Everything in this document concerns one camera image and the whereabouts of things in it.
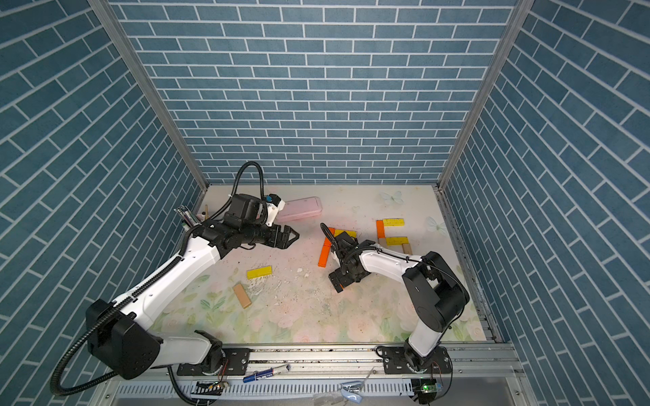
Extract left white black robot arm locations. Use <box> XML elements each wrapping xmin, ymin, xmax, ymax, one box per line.
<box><xmin>86</xmin><ymin>221</ymin><xmax>300</xmax><ymax>379</ymax></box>

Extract pens in cup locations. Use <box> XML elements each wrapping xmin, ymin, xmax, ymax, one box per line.
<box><xmin>174</xmin><ymin>205</ymin><xmax>206</xmax><ymax>228</ymax></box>

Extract yellow block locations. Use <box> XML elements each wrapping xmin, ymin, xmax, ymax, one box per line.
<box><xmin>383</xmin><ymin>218</ymin><xmax>406</xmax><ymax>227</ymax></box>
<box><xmin>386</xmin><ymin>237</ymin><xmax>410</xmax><ymax>245</ymax></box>
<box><xmin>246</xmin><ymin>266</ymin><xmax>273</xmax><ymax>280</ymax></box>
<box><xmin>333</xmin><ymin>228</ymin><xmax>357</xmax><ymax>239</ymax></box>

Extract orange block low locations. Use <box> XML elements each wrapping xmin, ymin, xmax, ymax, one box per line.
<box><xmin>324</xmin><ymin>227</ymin><xmax>336</xmax><ymax>247</ymax></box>

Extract pink pencil case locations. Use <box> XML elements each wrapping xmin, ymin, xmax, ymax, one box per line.
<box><xmin>276</xmin><ymin>196</ymin><xmax>323</xmax><ymax>223</ymax></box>

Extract green lit circuit board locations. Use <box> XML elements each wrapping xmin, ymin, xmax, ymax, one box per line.
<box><xmin>410</xmin><ymin>378</ymin><xmax>443</xmax><ymax>405</ymax></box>

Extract left black corrugated cable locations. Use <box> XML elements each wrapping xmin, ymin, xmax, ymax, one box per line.
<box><xmin>49</xmin><ymin>161</ymin><xmax>267</xmax><ymax>397</ymax></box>

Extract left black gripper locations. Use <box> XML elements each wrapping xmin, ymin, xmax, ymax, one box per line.
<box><xmin>239</xmin><ymin>219</ymin><xmax>301</xmax><ymax>248</ymax></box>

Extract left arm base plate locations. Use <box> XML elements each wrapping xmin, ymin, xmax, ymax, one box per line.
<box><xmin>176</xmin><ymin>347</ymin><xmax>252</xmax><ymax>377</ymax></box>

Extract blue screwdriver on rail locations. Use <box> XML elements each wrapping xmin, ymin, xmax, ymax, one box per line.
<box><xmin>243</xmin><ymin>364</ymin><xmax>291</xmax><ymax>383</ymax></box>

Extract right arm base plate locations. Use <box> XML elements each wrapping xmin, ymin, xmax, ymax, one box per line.
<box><xmin>375</xmin><ymin>343</ymin><xmax>453</xmax><ymax>375</ymax></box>

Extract wooden block low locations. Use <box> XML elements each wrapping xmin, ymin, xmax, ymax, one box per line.
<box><xmin>402</xmin><ymin>243</ymin><xmax>413</xmax><ymax>255</ymax></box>

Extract orange block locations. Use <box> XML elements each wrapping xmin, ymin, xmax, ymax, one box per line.
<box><xmin>376</xmin><ymin>220</ymin><xmax>386</xmax><ymax>240</ymax></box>
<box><xmin>318</xmin><ymin>245</ymin><xmax>330</xmax><ymax>267</ymax></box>

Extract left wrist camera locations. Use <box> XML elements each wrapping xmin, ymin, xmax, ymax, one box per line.
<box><xmin>223</xmin><ymin>194</ymin><xmax>285</xmax><ymax>229</ymax></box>

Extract clear plastic bag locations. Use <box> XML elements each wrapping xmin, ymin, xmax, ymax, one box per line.
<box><xmin>313</xmin><ymin>381</ymin><xmax>364</xmax><ymax>406</ymax></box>

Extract aluminium front rail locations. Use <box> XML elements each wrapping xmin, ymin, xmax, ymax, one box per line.
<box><xmin>101</xmin><ymin>342</ymin><xmax>529</xmax><ymax>397</ymax></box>

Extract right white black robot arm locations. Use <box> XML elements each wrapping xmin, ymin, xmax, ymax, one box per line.
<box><xmin>325</xmin><ymin>229</ymin><xmax>470</xmax><ymax>359</ymax></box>

